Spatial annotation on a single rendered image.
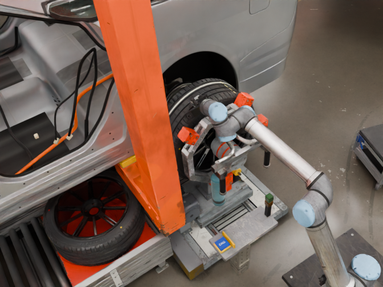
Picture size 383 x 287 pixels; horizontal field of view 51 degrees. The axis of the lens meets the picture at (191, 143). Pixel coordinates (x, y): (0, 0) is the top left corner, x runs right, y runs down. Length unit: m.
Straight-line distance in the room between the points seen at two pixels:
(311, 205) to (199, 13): 1.22
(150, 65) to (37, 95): 1.61
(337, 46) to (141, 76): 3.61
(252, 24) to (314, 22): 2.75
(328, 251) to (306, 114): 2.12
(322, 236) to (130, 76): 1.16
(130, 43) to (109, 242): 1.44
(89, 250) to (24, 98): 1.20
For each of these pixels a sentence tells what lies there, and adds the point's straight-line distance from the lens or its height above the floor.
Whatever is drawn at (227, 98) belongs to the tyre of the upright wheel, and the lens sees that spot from 2.39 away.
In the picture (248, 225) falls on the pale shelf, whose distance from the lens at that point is 2.65.
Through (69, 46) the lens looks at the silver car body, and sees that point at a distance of 3.34.
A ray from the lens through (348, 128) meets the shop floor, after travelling 3.97.
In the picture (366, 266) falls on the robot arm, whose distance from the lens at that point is 2.43.
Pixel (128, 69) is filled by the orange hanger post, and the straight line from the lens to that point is 1.61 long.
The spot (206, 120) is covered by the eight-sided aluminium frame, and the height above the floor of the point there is 1.12.
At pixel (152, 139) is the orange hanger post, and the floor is 1.36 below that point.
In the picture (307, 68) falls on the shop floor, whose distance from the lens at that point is 4.61.
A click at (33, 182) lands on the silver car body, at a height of 0.92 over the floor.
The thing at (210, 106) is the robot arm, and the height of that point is 1.36.
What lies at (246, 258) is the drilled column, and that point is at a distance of 2.84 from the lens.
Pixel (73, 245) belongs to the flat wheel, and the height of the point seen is 0.50.
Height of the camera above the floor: 2.70
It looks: 46 degrees down
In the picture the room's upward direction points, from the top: 7 degrees counter-clockwise
